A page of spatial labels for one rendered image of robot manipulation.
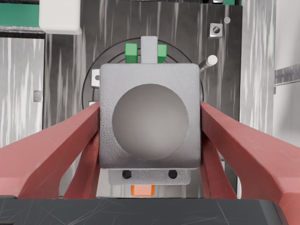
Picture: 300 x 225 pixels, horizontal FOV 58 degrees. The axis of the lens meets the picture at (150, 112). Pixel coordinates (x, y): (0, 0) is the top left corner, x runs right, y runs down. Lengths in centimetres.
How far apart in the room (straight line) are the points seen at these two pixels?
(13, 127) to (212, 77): 28
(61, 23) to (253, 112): 26
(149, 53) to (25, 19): 26
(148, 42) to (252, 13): 24
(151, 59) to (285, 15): 39
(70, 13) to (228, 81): 20
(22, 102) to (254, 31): 32
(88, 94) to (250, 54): 21
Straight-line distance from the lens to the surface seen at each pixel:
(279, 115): 50
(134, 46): 26
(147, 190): 24
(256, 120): 38
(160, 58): 27
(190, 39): 34
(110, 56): 31
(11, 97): 42
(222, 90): 34
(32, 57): 41
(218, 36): 34
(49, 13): 34
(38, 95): 35
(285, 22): 52
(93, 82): 30
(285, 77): 41
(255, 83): 38
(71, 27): 33
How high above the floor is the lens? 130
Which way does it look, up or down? 87 degrees down
